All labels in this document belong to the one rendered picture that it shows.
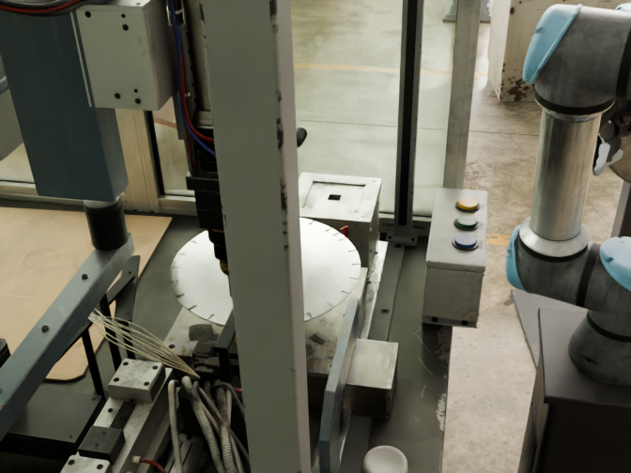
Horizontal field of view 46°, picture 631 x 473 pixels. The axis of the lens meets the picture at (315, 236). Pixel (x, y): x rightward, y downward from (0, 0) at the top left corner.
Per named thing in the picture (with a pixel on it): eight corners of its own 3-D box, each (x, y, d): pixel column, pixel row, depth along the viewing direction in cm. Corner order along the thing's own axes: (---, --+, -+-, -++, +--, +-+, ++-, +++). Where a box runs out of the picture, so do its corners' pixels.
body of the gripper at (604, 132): (639, 137, 158) (653, 83, 151) (609, 146, 155) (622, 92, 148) (612, 124, 164) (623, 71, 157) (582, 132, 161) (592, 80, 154)
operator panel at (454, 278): (431, 244, 170) (436, 186, 161) (481, 248, 168) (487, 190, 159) (421, 323, 147) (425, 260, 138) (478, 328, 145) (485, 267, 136)
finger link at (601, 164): (622, 175, 163) (631, 138, 158) (602, 182, 161) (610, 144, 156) (611, 170, 165) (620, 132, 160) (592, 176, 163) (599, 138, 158)
